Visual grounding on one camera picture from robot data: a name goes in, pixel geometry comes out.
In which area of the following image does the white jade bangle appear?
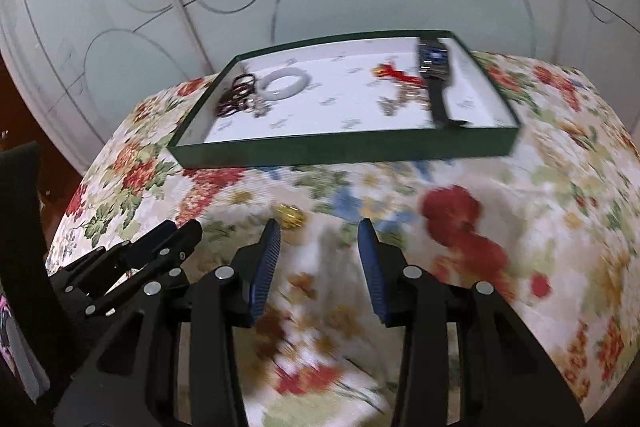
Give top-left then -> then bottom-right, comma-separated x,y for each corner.
256,67 -> 311,102

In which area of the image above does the red knot gold charm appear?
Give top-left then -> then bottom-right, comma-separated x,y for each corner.
371,63 -> 424,89

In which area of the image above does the pearl flower brooch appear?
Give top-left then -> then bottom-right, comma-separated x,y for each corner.
378,86 -> 431,116

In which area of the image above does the green jewelry tray box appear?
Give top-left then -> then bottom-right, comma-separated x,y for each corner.
168,29 -> 521,168

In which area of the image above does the floral embroidered stool cushion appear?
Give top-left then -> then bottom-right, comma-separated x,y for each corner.
44,51 -> 640,427

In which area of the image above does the black smart watch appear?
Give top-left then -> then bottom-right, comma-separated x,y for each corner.
418,39 -> 469,129

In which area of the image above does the dark red bead bracelet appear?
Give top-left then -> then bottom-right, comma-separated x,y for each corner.
214,72 -> 258,118

